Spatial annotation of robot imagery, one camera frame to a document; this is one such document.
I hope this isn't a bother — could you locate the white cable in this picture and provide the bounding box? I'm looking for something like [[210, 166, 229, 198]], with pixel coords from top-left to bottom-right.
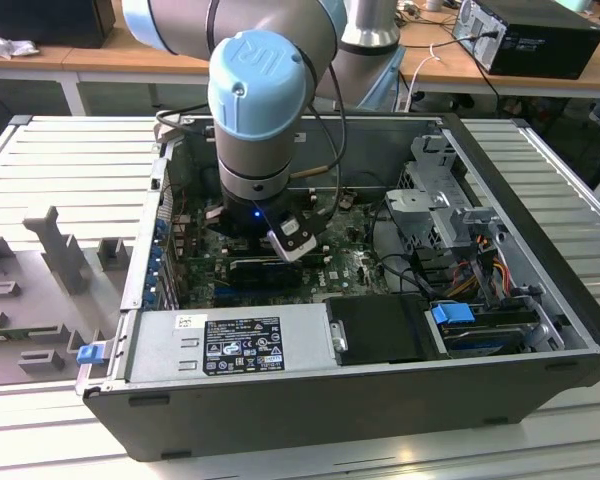
[[406, 42, 444, 114]]

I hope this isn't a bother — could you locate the graphics card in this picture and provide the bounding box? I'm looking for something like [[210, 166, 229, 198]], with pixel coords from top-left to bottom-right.
[[228, 256, 305, 290]]

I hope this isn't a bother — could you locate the black plastic shroud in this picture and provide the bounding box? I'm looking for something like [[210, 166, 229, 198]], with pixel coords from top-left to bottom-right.
[[324, 294, 452, 367]]

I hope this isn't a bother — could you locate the wooden desk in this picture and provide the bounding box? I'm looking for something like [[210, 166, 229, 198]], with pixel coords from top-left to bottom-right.
[[0, 0, 600, 99]]

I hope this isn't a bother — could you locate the grey power supply unit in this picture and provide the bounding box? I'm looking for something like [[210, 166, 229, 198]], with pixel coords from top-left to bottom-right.
[[124, 305, 342, 386]]

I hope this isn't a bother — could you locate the grey metal drive cage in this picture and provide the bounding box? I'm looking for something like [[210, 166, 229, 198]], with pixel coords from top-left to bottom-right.
[[383, 132, 514, 251]]

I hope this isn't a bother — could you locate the large black box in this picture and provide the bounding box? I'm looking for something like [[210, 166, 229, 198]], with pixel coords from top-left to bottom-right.
[[0, 0, 117, 50]]

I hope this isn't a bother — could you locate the grey parts rack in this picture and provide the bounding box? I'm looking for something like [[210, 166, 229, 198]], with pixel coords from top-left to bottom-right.
[[0, 204, 136, 389]]

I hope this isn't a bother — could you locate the pale blue teach pendant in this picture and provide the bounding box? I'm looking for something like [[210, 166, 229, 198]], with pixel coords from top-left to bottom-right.
[[354, 46, 407, 112]]

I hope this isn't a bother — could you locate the green motherboard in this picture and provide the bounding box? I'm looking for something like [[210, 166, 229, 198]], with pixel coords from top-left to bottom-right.
[[177, 192, 396, 309]]

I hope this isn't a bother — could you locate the blue case latch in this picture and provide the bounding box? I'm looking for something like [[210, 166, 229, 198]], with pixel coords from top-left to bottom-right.
[[77, 344, 104, 366]]

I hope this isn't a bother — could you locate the crumpled white paper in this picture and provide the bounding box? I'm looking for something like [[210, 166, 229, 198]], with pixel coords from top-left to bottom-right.
[[0, 27, 42, 62]]

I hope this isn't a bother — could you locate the yellow red wire bundle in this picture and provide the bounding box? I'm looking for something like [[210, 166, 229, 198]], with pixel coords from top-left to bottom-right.
[[449, 234, 514, 301]]

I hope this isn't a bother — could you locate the black desktop computer tower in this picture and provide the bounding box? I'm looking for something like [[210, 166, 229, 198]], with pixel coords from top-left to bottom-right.
[[452, 0, 600, 80]]

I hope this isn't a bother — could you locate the black internal cable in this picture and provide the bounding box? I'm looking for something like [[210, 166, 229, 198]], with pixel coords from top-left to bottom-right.
[[347, 171, 434, 302]]

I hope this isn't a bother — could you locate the hard disk blue carrier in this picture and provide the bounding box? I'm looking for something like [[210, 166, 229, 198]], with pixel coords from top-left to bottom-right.
[[428, 299, 539, 359]]

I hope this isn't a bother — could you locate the black open PC case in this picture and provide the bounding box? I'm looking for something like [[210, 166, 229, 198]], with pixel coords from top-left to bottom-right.
[[74, 110, 600, 461]]

